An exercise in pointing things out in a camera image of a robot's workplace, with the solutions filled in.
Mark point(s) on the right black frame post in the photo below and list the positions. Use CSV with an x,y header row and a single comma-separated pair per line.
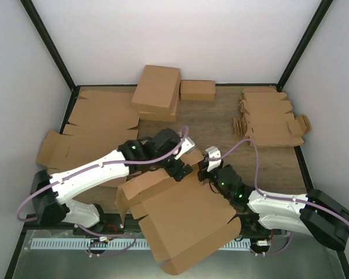
x,y
308,34

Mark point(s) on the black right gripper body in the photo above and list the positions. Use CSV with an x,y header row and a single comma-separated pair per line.
x,y
216,183

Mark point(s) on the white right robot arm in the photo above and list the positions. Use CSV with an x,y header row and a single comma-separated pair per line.
x,y
315,214

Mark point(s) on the large cardboard box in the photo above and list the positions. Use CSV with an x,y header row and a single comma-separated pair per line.
x,y
183,222
157,89

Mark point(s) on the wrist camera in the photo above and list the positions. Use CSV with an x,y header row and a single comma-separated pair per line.
x,y
186,147
213,158

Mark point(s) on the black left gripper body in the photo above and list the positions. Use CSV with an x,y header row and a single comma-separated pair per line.
x,y
172,170

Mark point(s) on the left stack flat cardboard blanks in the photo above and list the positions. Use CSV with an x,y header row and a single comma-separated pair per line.
x,y
100,121

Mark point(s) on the large folded cardboard box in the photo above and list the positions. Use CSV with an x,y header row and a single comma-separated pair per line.
x,y
157,89

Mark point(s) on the lower folded cardboard box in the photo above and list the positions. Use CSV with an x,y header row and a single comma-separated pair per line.
x,y
164,117

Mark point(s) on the white slotted cable duct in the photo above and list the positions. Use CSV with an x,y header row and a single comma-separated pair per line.
x,y
115,245

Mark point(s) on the stack flat cardboard blanks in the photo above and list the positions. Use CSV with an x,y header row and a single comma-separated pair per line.
x,y
100,121
267,118

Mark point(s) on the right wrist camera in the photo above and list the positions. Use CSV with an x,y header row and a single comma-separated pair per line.
x,y
213,158

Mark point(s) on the small folded cardboard box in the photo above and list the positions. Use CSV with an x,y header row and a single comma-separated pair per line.
x,y
197,90

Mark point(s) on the black frame post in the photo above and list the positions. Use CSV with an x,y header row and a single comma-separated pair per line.
x,y
42,31
308,34

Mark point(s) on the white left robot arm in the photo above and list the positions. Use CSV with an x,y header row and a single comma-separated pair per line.
x,y
53,195

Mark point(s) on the right stack flat cardboard blanks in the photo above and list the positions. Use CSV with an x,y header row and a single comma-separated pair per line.
x,y
267,118

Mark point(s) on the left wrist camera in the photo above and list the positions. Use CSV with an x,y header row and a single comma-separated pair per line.
x,y
186,147

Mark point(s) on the left black frame post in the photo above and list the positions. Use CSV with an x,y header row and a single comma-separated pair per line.
x,y
42,31

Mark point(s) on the black frame base rail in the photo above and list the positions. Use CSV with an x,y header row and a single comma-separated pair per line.
x,y
122,222

